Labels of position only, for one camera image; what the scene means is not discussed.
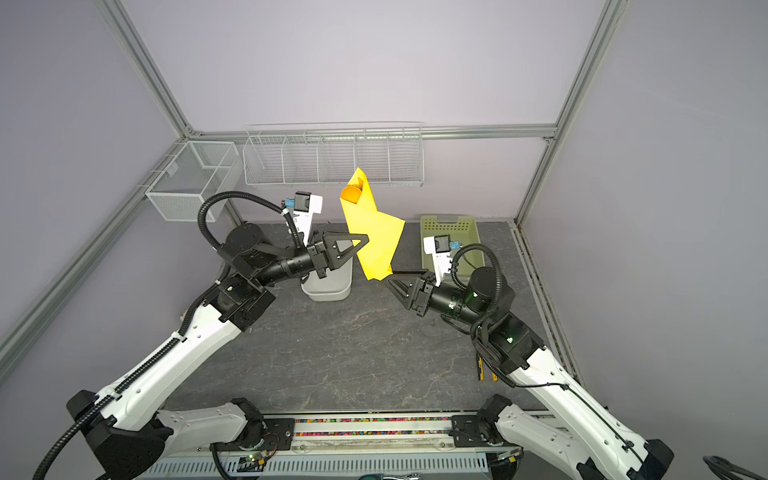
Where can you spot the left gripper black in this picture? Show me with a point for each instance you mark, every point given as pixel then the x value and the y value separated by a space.
pixel 326 253

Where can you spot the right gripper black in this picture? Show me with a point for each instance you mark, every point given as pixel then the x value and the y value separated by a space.
pixel 425 291

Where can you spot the white oval plastic tub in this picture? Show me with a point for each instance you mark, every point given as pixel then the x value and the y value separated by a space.
pixel 335 286

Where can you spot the yellow paper napkin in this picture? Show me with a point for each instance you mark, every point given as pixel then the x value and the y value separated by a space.
pixel 383 230

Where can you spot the orange plastic spoon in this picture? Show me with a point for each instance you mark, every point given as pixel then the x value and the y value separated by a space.
pixel 351 194

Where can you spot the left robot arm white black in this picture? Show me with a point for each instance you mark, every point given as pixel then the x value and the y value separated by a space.
pixel 125 423

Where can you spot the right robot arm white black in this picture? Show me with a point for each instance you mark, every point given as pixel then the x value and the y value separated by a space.
pixel 594 443

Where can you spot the green perforated plastic basket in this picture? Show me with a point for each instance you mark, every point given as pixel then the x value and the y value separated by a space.
pixel 461 229

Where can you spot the yellow black pliers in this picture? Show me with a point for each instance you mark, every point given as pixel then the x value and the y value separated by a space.
pixel 484 372

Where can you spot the white mesh box basket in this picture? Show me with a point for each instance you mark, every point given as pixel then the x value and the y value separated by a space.
pixel 197 171

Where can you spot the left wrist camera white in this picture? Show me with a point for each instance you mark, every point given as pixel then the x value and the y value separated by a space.
pixel 303 207

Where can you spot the white wire wall rack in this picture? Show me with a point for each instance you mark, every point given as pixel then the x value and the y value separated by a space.
pixel 329 153

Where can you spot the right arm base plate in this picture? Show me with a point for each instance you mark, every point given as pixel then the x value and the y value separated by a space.
pixel 472 431

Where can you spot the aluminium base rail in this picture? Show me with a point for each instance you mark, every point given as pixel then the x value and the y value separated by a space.
pixel 372 427

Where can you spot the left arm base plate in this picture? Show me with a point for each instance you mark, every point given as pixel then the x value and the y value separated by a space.
pixel 276 434

